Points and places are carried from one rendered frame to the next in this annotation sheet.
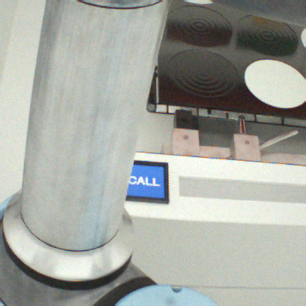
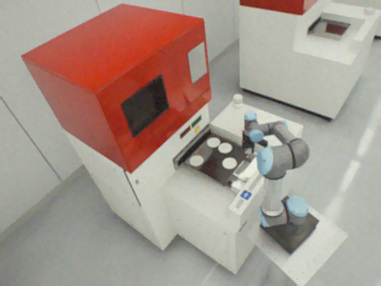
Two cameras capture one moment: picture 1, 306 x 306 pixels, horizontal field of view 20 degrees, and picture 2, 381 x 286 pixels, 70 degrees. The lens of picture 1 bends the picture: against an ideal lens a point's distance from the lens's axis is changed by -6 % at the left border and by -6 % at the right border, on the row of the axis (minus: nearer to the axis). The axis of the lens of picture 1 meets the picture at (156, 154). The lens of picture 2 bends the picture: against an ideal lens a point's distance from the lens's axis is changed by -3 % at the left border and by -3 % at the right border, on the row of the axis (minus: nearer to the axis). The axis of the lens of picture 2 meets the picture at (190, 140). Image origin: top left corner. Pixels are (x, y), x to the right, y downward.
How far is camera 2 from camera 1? 1.07 m
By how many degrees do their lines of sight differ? 24
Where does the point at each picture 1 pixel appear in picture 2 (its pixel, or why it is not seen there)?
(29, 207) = (273, 208)
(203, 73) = (220, 173)
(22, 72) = (192, 202)
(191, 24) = (207, 168)
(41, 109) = (274, 195)
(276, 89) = (230, 164)
